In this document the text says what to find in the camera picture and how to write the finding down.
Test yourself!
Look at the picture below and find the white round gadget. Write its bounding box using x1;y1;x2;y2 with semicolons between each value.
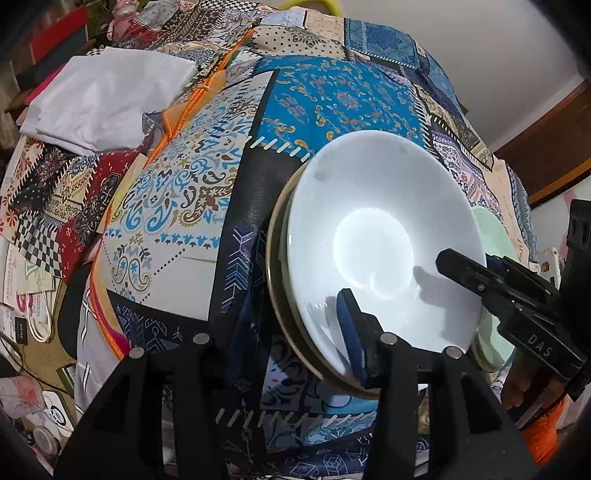
41;391;77;428

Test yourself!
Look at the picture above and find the yellow hoop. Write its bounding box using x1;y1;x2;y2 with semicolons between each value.
284;0;345;17

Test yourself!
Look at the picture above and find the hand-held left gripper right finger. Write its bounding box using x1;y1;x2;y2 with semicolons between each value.
336;288;539;480

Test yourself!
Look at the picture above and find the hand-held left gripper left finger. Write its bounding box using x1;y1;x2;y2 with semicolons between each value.
53;293;269;480

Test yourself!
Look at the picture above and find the pink plush bunny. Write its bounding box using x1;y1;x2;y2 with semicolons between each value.
108;0;139;28

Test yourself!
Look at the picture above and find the red box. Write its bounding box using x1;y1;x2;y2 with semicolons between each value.
14;7;88;65

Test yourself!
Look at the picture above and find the patchwork blanket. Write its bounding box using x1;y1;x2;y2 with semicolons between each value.
0;0;539;480

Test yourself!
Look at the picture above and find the white folded cloth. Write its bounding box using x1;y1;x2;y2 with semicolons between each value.
21;46;199;155

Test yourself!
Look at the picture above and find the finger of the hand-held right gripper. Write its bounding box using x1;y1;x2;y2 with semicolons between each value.
485;254;561;301
436;248;513;315

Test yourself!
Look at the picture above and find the white bowl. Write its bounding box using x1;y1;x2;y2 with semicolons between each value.
286;130;485;391

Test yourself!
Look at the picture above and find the person's right hand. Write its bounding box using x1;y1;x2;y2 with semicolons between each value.
501;369;539;411

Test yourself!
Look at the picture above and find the clear plastic bag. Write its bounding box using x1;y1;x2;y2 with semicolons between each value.
0;374;47;418

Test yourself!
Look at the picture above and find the green bowl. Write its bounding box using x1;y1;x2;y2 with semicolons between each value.
468;205;520;372

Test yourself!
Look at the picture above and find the clear tape roll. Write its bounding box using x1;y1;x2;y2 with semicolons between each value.
28;425;58;455

